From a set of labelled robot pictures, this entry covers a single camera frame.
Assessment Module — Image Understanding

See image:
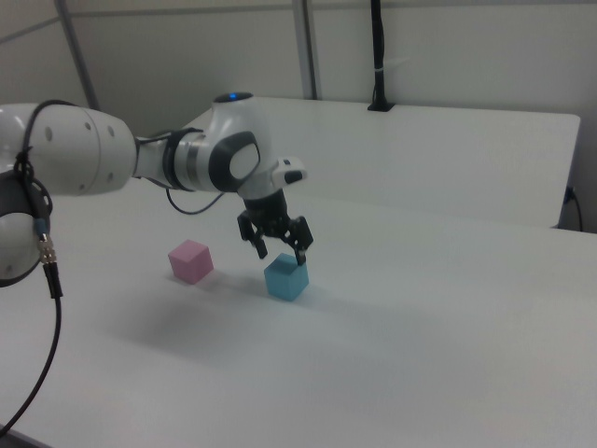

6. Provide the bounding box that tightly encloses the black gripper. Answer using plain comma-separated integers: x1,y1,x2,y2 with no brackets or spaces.
236,188,315,268

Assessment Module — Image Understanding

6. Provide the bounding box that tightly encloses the blue cube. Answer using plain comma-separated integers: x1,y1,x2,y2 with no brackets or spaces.
263,252,311,303

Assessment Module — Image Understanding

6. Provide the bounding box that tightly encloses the pink cube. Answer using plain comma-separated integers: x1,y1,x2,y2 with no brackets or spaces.
167,238,215,286

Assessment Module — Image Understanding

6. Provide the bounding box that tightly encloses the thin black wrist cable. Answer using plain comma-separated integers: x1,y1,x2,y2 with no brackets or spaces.
164,188,226,217

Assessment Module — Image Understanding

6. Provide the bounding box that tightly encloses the grey partition post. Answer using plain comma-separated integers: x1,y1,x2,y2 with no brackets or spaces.
52,0,102,112
292,0,324,101

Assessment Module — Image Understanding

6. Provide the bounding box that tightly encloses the black camera stand pole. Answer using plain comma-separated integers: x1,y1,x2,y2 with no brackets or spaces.
367,0,396,113

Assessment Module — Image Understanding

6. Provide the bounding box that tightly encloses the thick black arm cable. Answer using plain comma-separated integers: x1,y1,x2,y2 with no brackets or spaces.
0,99,65,436

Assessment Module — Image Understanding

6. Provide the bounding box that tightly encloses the black cable beside table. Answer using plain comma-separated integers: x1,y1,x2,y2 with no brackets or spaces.
563,186,585,231

